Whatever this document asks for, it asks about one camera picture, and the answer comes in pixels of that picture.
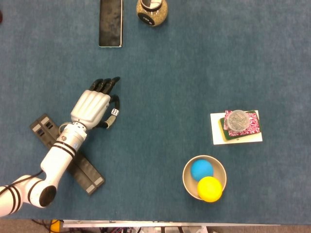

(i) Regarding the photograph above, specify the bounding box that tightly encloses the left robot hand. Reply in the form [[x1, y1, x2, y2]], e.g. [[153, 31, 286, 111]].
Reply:
[[70, 76, 121, 130]]

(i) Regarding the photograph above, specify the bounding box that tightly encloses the round glass spice jar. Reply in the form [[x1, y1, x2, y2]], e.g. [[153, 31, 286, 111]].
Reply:
[[136, 0, 169, 27]]

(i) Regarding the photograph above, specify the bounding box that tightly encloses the beige round bowl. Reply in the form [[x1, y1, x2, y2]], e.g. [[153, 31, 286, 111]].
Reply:
[[182, 155, 227, 200]]

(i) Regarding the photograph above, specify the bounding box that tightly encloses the yellow object under table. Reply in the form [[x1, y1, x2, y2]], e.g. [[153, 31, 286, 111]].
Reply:
[[50, 219, 62, 233]]

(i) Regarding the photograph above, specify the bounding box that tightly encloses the blue ball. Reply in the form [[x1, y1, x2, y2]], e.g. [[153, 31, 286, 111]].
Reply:
[[190, 159, 214, 182]]

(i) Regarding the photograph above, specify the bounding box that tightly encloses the white square card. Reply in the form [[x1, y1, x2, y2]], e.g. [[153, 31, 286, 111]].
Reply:
[[210, 110, 263, 146]]

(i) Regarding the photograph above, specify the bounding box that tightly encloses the green sponge pad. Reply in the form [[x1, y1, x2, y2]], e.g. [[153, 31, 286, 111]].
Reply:
[[218, 110, 260, 141]]

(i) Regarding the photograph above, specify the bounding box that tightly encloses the yellow ball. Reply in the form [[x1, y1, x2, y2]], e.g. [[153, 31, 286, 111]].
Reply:
[[197, 176, 223, 203]]

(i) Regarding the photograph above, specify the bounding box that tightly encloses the clear round lid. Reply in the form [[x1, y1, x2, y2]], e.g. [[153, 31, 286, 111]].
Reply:
[[225, 109, 250, 132]]

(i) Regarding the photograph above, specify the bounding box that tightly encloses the red white patterned packet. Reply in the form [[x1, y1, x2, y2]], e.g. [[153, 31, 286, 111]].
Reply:
[[224, 110, 261, 137]]

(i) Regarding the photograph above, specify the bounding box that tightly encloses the silver metal frame rail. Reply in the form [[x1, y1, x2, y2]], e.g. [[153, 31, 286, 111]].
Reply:
[[62, 219, 280, 229]]

